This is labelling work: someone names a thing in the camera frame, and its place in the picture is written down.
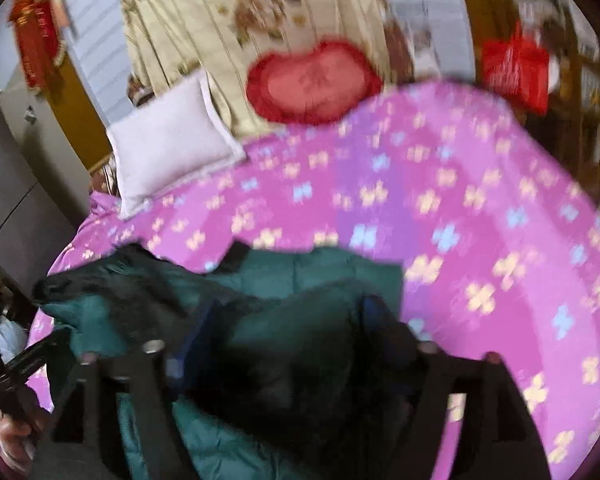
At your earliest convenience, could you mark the cream floral blanket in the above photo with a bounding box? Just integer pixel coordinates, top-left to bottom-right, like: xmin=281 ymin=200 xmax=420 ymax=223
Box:
xmin=121 ymin=0 xmax=413 ymax=138

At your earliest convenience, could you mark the dark green puffer jacket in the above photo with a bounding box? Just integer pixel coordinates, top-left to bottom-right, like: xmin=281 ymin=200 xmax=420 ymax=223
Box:
xmin=33 ymin=242 xmax=403 ymax=479

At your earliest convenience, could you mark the red hanging wall ornament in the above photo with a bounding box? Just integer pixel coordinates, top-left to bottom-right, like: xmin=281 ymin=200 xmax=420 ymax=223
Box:
xmin=8 ymin=0 xmax=66 ymax=92

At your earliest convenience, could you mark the white square pillow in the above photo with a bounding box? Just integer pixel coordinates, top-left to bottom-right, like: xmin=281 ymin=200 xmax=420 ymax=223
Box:
xmin=107 ymin=68 xmax=246 ymax=220

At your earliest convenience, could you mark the wooden side shelf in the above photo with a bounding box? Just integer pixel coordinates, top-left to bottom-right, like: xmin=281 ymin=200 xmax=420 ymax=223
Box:
xmin=526 ymin=4 xmax=600 ymax=205

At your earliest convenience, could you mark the red gift bag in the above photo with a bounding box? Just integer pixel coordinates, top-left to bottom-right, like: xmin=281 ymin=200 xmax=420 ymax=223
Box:
xmin=481 ymin=21 xmax=550 ymax=116

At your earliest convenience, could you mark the grey wardrobe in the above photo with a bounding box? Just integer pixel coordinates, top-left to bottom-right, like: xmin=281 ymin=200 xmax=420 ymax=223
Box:
xmin=0 ymin=68 xmax=90 ymax=294

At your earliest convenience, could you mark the red heart-shaped cushion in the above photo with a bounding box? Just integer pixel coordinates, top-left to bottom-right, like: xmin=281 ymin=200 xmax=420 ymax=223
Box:
xmin=245 ymin=39 xmax=384 ymax=126

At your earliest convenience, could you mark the pink floral bed cover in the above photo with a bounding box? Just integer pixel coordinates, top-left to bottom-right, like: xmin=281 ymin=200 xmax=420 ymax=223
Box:
xmin=53 ymin=81 xmax=600 ymax=479

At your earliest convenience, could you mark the person's left hand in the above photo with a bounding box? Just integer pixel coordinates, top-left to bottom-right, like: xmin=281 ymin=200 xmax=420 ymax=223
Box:
xmin=0 ymin=386 xmax=50 ymax=477

